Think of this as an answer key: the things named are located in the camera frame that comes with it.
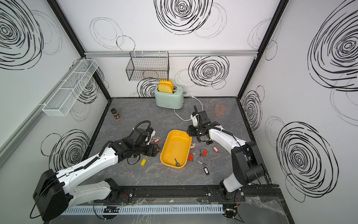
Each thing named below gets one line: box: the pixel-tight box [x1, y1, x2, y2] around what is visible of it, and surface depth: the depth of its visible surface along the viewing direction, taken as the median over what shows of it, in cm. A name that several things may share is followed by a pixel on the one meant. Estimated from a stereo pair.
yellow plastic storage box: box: [159, 129, 193, 169], surface depth 91 cm
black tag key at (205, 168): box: [198, 160, 210, 176], surface depth 84 cm
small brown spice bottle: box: [110, 107, 121, 121], surface depth 101 cm
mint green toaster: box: [154, 85, 186, 109], surface depth 107 cm
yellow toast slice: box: [158, 79, 174, 94], surface depth 103 cm
